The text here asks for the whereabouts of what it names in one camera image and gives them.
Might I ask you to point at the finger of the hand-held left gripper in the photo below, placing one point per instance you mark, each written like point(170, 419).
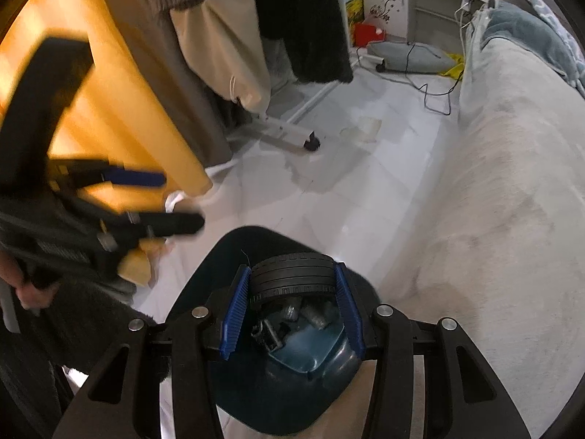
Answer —
point(137, 177)
point(173, 224)

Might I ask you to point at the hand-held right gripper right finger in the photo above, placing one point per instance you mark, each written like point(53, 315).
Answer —
point(349, 311)

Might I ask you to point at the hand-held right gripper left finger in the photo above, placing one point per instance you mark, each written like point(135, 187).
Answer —
point(235, 315)

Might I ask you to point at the black curved tire piece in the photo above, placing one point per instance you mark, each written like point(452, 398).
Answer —
point(292, 276)

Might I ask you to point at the dark teal waste bin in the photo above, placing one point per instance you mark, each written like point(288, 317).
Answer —
point(274, 398)

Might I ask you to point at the person's left hand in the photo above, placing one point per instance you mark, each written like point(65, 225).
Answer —
point(27, 290)

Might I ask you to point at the cream long coat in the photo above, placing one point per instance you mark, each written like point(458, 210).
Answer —
point(219, 45)

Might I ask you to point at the black long coat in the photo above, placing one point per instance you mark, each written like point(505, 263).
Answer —
point(301, 23)

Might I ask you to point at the grey floor cushion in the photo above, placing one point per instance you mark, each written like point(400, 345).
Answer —
point(393, 57)

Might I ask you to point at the yellow crumpled sheet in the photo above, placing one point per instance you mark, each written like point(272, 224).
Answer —
point(454, 66)

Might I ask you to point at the red box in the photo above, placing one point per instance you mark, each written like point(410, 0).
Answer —
point(368, 34)

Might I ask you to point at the yellow landscape painting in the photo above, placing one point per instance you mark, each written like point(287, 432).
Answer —
point(354, 13)

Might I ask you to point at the blue-grey pillow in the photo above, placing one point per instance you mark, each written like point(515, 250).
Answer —
point(521, 32)

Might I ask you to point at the blue patterned fleece blanket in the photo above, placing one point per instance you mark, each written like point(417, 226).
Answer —
point(548, 9)

